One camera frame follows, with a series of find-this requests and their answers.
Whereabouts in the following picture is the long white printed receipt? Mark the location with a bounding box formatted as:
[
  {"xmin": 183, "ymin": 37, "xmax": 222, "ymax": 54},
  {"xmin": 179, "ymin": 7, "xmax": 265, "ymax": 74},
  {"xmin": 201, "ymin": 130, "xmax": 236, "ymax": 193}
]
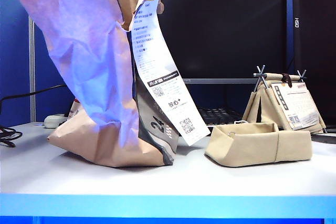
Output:
[{"xmin": 132, "ymin": 0, "xmax": 212, "ymax": 147}]

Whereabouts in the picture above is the brown printed paper bag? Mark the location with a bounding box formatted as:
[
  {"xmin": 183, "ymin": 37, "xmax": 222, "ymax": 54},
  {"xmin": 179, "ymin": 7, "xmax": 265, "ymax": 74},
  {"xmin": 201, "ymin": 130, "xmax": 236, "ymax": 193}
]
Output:
[{"xmin": 12, "ymin": 0, "xmax": 182, "ymax": 169}]

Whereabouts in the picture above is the black keyboard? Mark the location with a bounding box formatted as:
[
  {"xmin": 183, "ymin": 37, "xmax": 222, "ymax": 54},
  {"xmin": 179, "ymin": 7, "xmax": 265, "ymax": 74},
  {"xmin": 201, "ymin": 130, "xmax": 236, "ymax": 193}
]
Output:
[{"xmin": 196, "ymin": 107, "xmax": 244, "ymax": 127}]

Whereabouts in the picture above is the large black monitor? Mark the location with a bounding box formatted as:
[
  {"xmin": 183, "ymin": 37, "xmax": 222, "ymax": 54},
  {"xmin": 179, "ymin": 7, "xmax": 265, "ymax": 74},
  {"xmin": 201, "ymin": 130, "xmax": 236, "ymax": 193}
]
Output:
[{"xmin": 107, "ymin": 0, "xmax": 288, "ymax": 85}]

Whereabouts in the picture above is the beige fabric tray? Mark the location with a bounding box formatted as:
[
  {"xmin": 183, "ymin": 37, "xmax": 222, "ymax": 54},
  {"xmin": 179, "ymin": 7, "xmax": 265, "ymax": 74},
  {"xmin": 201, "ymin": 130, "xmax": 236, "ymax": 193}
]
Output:
[{"xmin": 204, "ymin": 121, "xmax": 314, "ymax": 168}]

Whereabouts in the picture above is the beige fabric tent organizer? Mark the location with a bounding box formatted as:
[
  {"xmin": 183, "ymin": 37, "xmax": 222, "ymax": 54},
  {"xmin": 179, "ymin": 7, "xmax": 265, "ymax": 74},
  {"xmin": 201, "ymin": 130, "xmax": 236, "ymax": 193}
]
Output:
[{"xmin": 241, "ymin": 64, "xmax": 328, "ymax": 134}]

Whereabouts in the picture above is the white power strip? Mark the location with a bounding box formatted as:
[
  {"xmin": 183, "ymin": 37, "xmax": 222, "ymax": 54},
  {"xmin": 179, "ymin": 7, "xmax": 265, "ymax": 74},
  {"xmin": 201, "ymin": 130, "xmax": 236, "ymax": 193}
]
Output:
[{"xmin": 44, "ymin": 113, "xmax": 68, "ymax": 129}]

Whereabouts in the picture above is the blue office partition panel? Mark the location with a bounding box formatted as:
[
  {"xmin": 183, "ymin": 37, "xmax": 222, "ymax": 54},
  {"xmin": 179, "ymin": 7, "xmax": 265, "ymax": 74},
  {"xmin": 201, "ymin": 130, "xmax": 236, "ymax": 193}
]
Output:
[
  {"xmin": 0, "ymin": 0, "xmax": 29, "ymax": 127},
  {"xmin": 287, "ymin": 0, "xmax": 295, "ymax": 72},
  {"xmin": 34, "ymin": 24, "xmax": 77, "ymax": 122}
]

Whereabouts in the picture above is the white desk calendar card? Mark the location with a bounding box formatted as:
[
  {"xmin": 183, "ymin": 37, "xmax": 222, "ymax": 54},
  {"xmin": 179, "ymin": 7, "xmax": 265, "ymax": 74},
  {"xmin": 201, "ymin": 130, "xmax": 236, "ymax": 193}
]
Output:
[{"xmin": 270, "ymin": 82, "xmax": 320, "ymax": 131}]

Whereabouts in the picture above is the black monitor stand base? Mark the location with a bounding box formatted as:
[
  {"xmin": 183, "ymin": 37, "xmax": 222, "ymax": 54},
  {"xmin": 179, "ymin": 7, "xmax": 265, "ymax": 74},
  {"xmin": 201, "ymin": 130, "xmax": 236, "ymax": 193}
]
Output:
[{"xmin": 311, "ymin": 127, "xmax": 336, "ymax": 144}]

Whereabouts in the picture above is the black HSD monitor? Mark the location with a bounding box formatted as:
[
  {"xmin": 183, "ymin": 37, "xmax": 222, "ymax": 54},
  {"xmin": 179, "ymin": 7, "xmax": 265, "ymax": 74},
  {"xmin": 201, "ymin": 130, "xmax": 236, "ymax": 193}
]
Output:
[{"xmin": 293, "ymin": 0, "xmax": 336, "ymax": 125}]

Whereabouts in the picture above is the black cable bundle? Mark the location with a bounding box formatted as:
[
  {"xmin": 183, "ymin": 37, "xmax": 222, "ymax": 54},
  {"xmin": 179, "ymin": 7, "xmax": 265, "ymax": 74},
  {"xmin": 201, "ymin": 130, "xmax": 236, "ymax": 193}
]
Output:
[{"xmin": 0, "ymin": 125, "xmax": 24, "ymax": 148}]

